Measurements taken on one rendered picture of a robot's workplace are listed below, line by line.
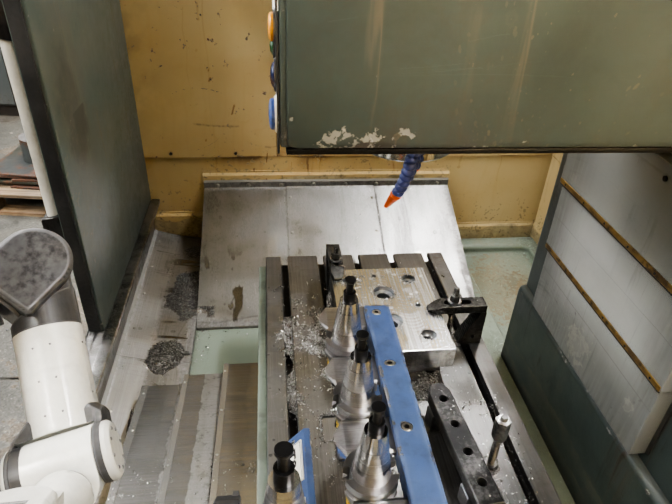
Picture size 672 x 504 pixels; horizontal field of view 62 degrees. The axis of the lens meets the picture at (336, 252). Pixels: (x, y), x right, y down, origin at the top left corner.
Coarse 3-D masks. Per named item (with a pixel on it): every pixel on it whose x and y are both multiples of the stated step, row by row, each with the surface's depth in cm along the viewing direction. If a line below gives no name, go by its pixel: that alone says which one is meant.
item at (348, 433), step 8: (344, 424) 68; (352, 424) 68; (360, 424) 68; (336, 432) 67; (344, 432) 67; (352, 432) 67; (360, 432) 67; (336, 440) 67; (344, 440) 66; (352, 440) 66; (392, 440) 67; (344, 448) 65; (352, 448) 65; (392, 448) 66
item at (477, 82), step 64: (320, 0) 46; (384, 0) 47; (448, 0) 48; (512, 0) 48; (576, 0) 49; (640, 0) 49; (320, 64) 49; (384, 64) 50; (448, 64) 51; (512, 64) 51; (576, 64) 52; (640, 64) 52; (320, 128) 53; (384, 128) 53; (448, 128) 54; (512, 128) 55; (576, 128) 55; (640, 128) 56
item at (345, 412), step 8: (336, 384) 73; (376, 384) 73; (336, 392) 71; (336, 400) 72; (376, 400) 71; (344, 408) 69; (352, 408) 69; (360, 408) 69; (368, 408) 69; (336, 416) 71; (344, 416) 70; (352, 416) 69; (360, 416) 69; (368, 416) 69
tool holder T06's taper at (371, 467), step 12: (384, 432) 58; (360, 444) 59; (372, 444) 58; (384, 444) 58; (360, 456) 59; (372, 456) 58; (384, 456) 59; (360, 468) 60; (372, 468) 59; (384, 468) 60; (360, 480) 60; (372, 480) 60; (384, 480) 60
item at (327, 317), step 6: (360, 306) 88; (324, 312) 86; (330, 312) 86; (336, 312) 86; (360, 312) 86; (324, 318) 85; (330, 318) 85; (360, 318) 85; (324, 324) 84; (330, 324) 84; (366, 324) 84
